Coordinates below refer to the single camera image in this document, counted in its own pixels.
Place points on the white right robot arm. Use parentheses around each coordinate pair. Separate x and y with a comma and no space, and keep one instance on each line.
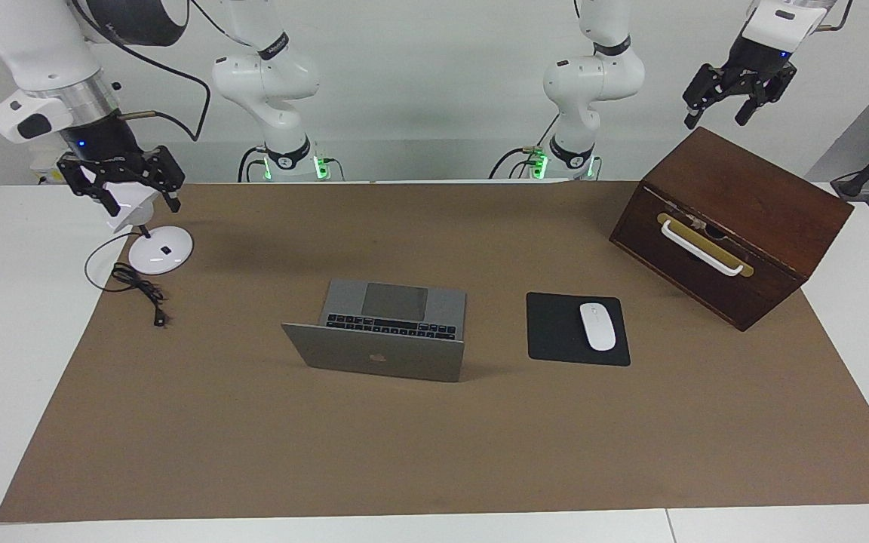
(268,83)

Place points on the brown wooden box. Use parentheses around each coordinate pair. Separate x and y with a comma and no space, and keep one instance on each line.
(751,188)

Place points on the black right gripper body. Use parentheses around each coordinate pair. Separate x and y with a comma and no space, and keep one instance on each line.
(102,143)

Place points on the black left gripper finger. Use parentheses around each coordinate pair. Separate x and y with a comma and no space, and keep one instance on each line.
(698,94)
(763,98)

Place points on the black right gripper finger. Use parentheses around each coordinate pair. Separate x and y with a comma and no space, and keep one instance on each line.
(106,196)
(169,177)

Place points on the white computer mouse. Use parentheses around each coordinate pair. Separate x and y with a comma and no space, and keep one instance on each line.
(597,326)

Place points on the black mouse pad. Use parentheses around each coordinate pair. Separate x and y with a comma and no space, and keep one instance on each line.
(551,332)

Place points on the white desk lamp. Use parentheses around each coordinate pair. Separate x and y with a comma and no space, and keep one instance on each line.
(163,253)

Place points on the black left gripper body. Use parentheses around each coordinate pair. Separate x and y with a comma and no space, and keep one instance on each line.
(755,64)

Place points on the grey Apple laptop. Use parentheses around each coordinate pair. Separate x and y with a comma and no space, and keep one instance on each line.
(374,358)

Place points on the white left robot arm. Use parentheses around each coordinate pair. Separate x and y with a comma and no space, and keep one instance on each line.
(593,79)

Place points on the white power strip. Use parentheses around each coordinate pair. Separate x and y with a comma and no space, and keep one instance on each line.
(44,167)

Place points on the brown paper table mat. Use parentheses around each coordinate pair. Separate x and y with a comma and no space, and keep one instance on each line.
(434,437)

